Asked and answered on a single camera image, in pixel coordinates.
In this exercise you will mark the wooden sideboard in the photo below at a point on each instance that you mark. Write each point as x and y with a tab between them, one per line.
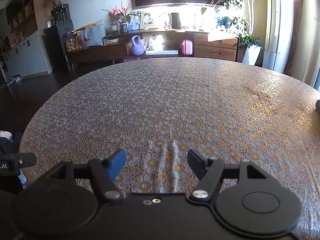
100	52

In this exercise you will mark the black cabinet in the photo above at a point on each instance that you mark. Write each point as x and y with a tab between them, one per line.
57	47

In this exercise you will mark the picture frame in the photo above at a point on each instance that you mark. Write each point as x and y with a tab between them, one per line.
149	20

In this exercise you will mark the dark clothes pile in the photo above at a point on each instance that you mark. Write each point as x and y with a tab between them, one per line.
318	106

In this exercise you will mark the green plant in white planter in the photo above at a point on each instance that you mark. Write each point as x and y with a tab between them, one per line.
251	55

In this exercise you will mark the white wall cabinet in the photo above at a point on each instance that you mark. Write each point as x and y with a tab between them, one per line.
27	52

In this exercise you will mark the purple kettlebell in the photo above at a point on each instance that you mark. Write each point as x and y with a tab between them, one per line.
138	48

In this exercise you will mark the floral lace tablecloth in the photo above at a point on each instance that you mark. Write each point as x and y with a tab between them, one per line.
162	105

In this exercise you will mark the beige curtain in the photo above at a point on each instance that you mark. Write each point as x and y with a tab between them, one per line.
307	30

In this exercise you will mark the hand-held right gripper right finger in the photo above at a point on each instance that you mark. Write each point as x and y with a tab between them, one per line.
196	162

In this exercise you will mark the white flat box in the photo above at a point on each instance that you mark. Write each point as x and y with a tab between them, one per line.
111	41

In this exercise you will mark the white gift bag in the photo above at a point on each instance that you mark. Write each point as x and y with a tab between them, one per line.
93	37

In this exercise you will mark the black cup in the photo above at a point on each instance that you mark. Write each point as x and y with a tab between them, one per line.
175	20

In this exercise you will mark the red flower potted plant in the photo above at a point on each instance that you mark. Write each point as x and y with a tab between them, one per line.
117	12

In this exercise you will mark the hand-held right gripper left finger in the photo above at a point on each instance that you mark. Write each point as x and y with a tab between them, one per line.
117	163

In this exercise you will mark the pink case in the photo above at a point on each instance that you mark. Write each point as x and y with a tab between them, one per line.
186	47

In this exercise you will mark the jar of gold chocolates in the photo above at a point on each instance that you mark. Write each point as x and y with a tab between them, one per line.
72	43

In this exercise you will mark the pair of shoes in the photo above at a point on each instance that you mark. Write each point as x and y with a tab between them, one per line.
15	79

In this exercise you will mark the black drink dispenser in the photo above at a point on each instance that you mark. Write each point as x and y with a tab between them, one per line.
60	15

